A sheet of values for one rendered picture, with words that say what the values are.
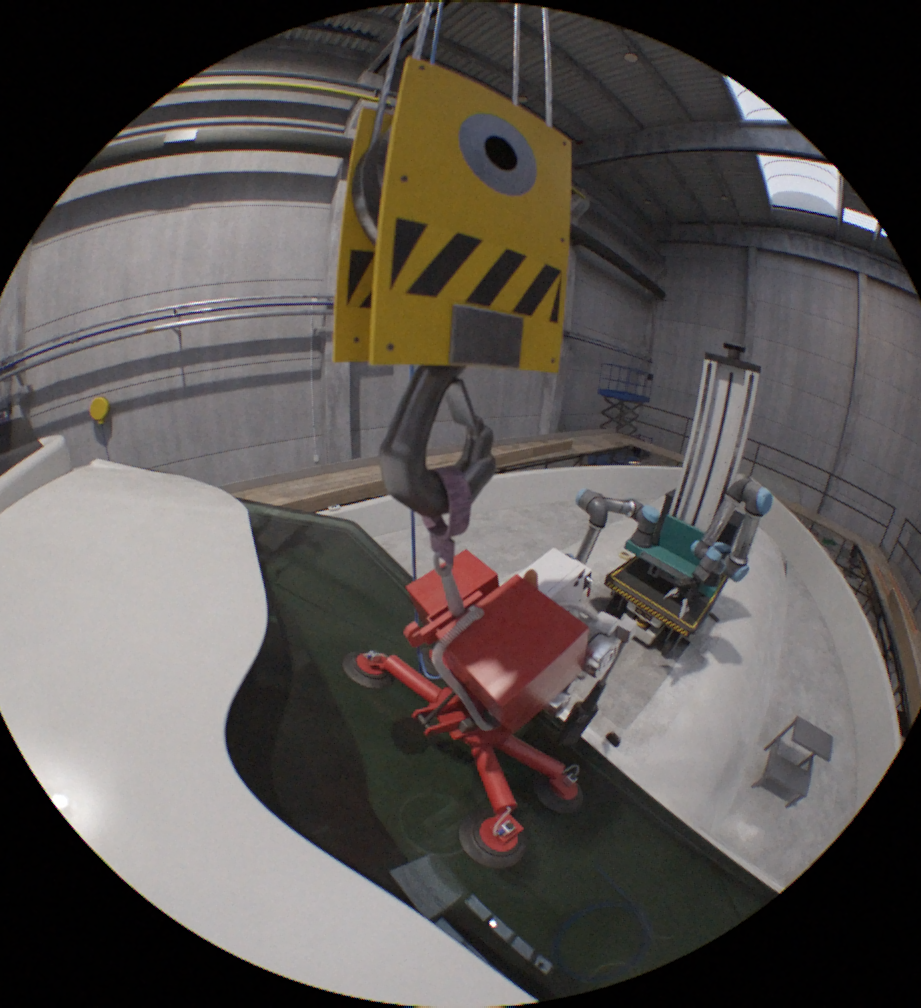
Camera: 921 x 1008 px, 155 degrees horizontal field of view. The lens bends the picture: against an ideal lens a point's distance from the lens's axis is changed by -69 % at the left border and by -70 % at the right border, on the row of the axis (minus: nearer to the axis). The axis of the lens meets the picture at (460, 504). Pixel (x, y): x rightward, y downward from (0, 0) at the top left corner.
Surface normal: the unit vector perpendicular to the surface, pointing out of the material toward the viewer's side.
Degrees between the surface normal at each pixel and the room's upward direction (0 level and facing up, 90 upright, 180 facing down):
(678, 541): 90
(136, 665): 21
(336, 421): 90
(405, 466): 89
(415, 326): 90
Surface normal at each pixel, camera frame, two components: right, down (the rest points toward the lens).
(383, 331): 0.60, 0.37
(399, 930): 0.36, -0.91
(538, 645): -0.21, -0.79
